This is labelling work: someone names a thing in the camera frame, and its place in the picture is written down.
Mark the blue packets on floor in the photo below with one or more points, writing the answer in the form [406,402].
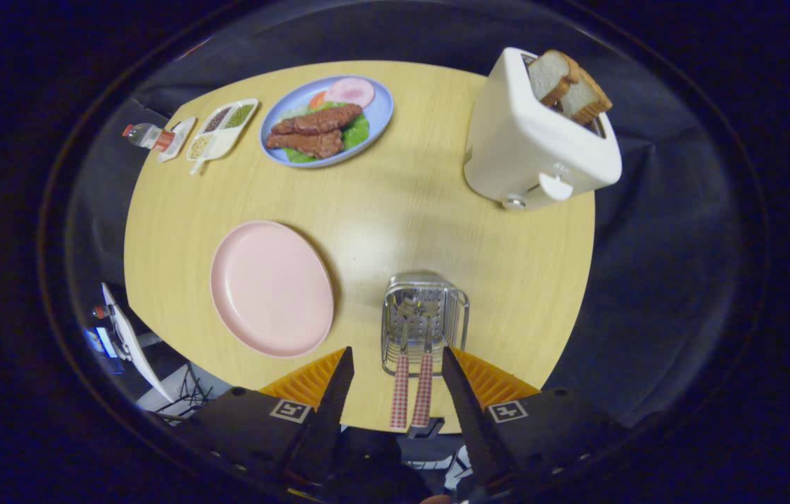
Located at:
[95,343]

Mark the pink plate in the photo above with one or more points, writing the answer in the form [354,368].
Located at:
[269,287]

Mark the blue plate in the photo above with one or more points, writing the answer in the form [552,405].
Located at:
[377,112]

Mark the small white coaster tray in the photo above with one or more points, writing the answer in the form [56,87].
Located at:
[183,133]

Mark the black backdrop cloth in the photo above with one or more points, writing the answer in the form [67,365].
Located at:
[668,245]

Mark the square metal basket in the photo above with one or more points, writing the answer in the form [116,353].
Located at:
[451,329]

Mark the pink ham slice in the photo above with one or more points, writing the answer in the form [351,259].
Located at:
[349,91]

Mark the white flat panel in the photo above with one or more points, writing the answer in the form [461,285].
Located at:
[132,343]

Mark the orange vegetable slice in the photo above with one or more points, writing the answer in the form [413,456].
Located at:
[316,100]

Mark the green lettuce leaf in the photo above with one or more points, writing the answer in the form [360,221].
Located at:
[358,131]

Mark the brown meat strip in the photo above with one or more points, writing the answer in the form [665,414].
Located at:
[318,119]
[307,143]

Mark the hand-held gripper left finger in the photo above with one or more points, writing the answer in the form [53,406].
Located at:
[332,413]

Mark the clear bottle red cap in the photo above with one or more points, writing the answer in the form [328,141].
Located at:
[146,135]

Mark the white divided condiment tray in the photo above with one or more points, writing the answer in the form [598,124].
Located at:
[223,140]

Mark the white toaster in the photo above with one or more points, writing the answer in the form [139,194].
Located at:
[521,140]

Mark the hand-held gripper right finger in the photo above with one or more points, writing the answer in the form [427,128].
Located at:
[468,413]

